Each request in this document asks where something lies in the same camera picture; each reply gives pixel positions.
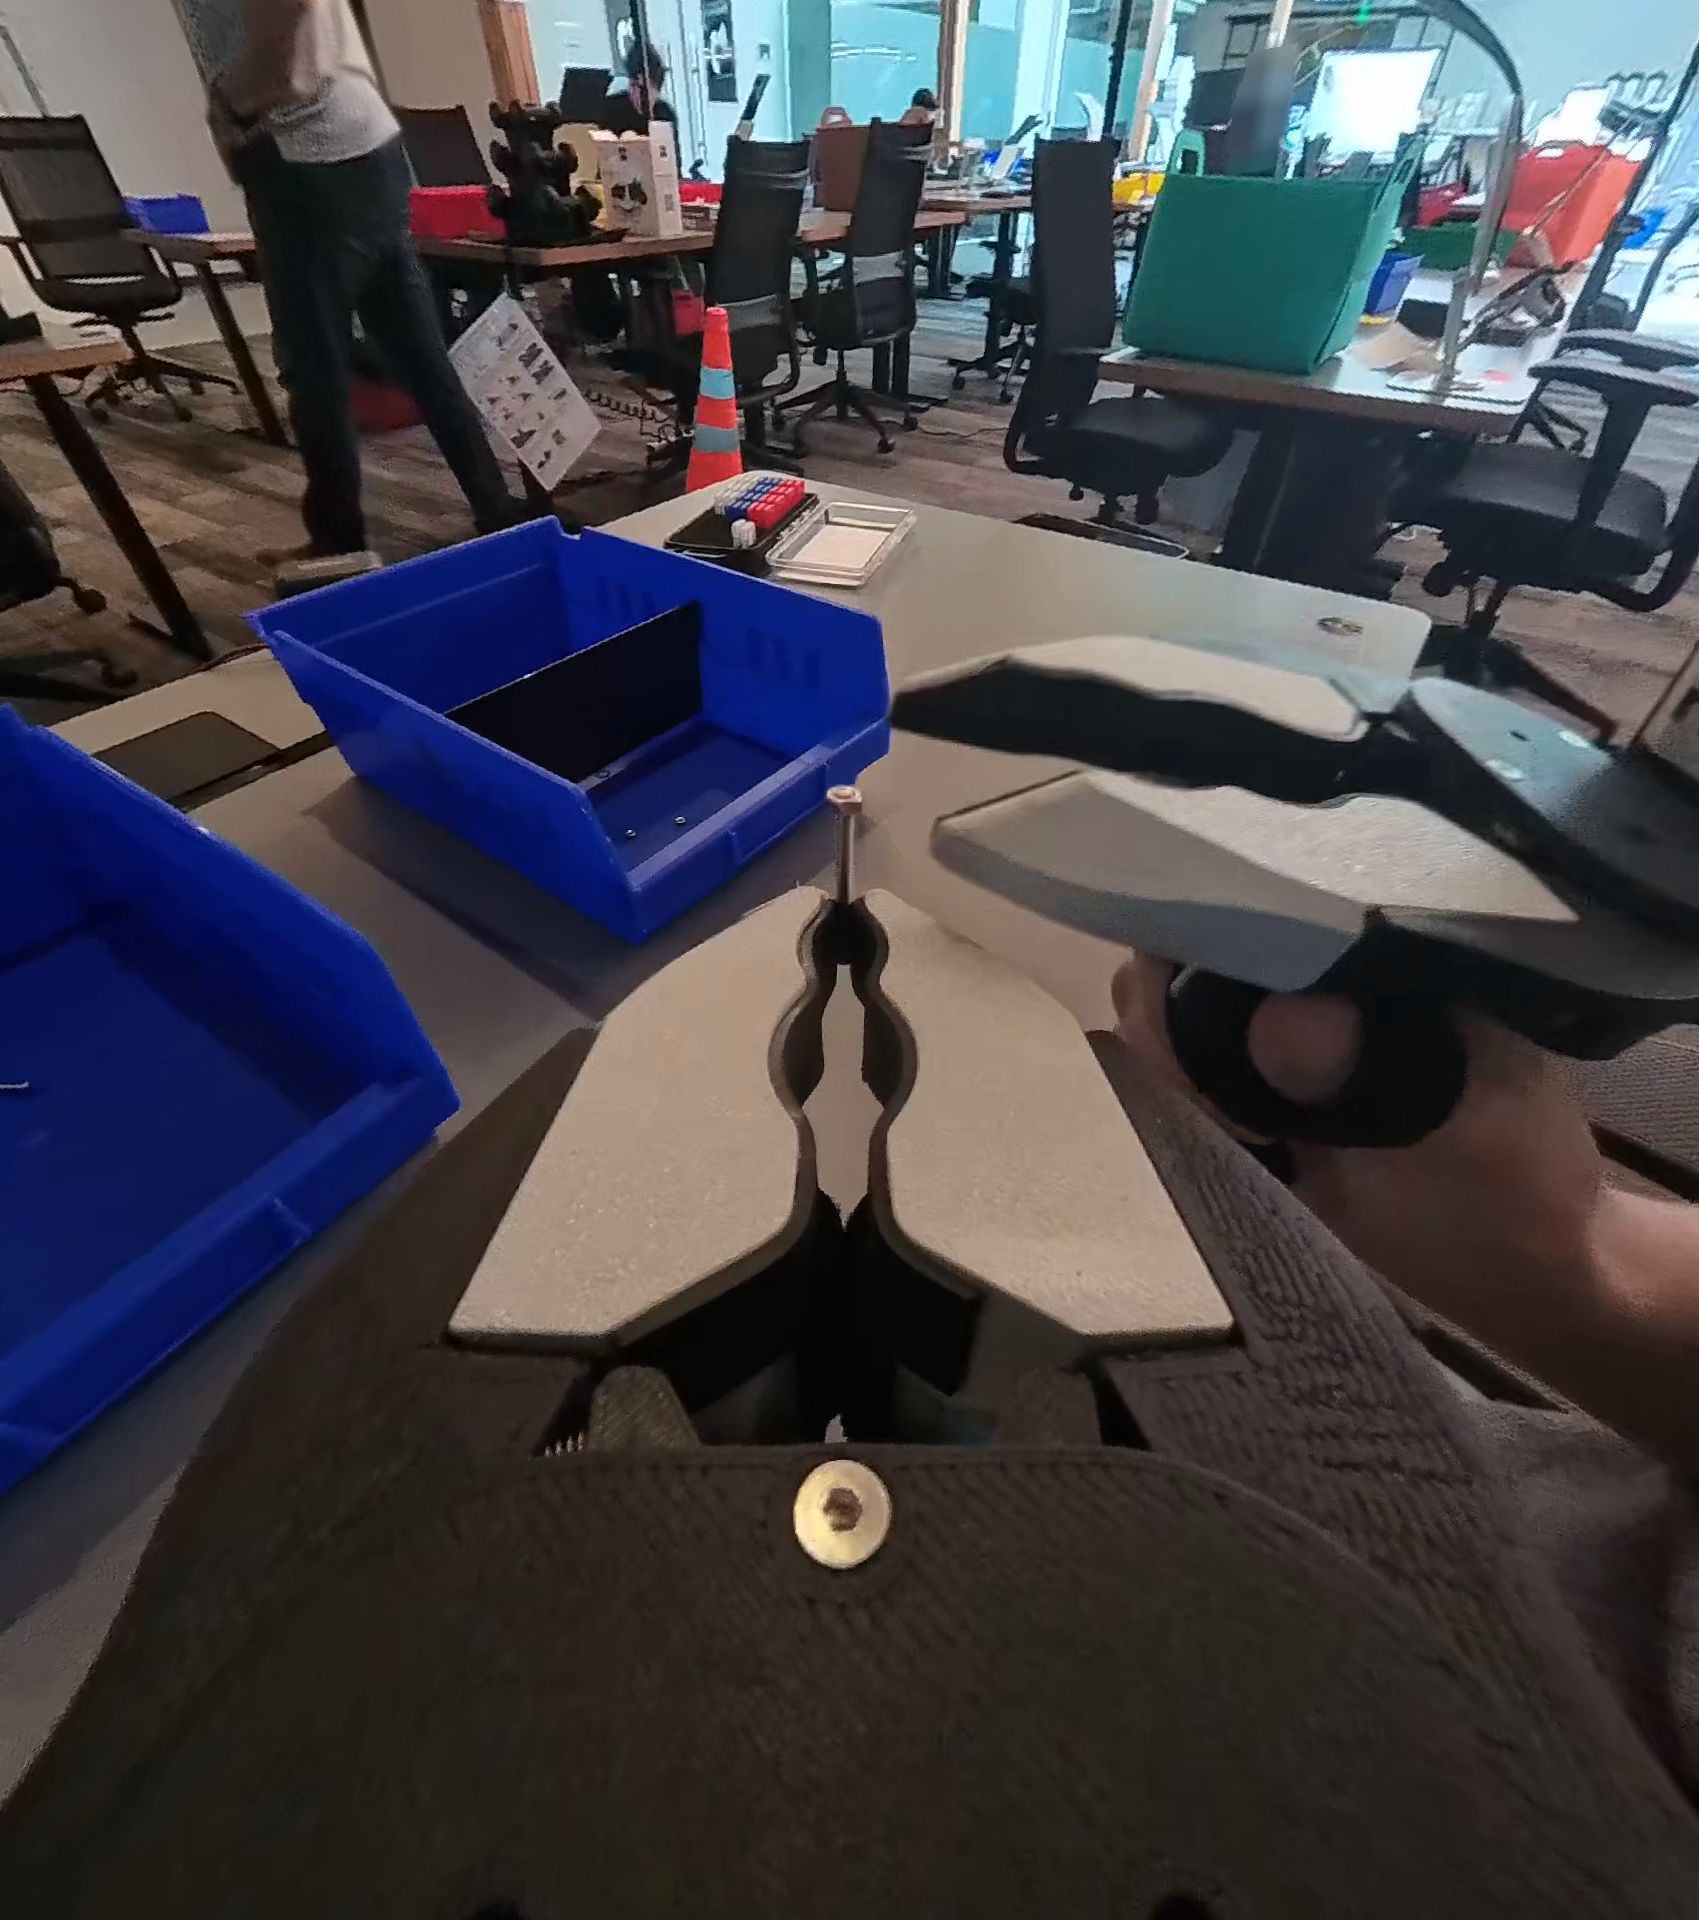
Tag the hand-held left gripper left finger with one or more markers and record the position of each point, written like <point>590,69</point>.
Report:
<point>640,1184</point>

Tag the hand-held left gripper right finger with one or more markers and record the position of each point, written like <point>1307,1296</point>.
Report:
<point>1060,1184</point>

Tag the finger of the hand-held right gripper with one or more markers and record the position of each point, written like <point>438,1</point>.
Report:
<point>1209,871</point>
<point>1149,705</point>

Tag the blue labelled plastic bin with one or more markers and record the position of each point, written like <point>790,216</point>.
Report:
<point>114,1081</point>

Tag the blue divided plastic bin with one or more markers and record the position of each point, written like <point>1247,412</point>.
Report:
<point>384,705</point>

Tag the person's right hand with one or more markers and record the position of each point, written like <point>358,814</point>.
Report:
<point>1479,1184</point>

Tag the wooden top desk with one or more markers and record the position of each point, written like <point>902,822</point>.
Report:
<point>1313,391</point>
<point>610,244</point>
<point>8,361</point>

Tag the green fabric bin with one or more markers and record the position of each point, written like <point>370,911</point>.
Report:
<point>1253,270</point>

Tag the black plastic tray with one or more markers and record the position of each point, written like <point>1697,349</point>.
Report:
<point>714,541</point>

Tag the black bin divider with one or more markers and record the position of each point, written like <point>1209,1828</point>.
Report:
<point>580,705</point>

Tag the orange blue-striped traffic cone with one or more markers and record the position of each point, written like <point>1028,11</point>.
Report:
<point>716,405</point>

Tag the black smartphone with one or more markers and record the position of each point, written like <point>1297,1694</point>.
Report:
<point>182,750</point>

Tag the red basket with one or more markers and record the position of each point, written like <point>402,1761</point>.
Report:
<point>1569,203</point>

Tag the silver gooseneck desk lamp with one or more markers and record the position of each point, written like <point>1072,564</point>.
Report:
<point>1497,150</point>

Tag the white instruction sheet sign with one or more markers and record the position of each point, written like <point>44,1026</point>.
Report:
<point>526,382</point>

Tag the white product box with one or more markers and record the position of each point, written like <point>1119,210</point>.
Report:
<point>636,180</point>

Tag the black robot toy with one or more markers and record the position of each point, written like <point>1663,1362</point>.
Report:
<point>542,180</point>

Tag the red bag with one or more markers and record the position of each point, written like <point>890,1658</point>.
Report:
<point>384,409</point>

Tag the red plastic bin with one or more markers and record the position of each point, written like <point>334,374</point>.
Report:
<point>452,210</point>

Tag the blue storage bins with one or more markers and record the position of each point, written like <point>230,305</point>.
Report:
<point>166,212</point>

